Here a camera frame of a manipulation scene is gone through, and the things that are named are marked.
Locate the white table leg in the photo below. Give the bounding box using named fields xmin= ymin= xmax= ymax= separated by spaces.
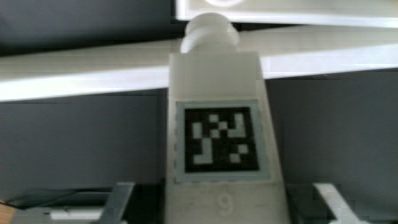
xmin=165 ymin=13 xmax=291 ymax=224

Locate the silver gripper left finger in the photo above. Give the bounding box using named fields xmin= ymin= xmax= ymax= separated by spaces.
xmin=99 ymin=182 xmax=163 ymax=224

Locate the white square tabletop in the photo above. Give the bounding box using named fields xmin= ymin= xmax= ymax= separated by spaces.
xmin=176 ymin=0 xmax=398 ymax=28

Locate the white front fence wall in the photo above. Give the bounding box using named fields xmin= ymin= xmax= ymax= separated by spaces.
xmin=0 ymin=26 xmax=398 ymax=103

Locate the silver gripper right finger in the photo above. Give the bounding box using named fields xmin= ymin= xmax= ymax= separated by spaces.
xmin=286 ymin=183 xmax=362 ymax=224

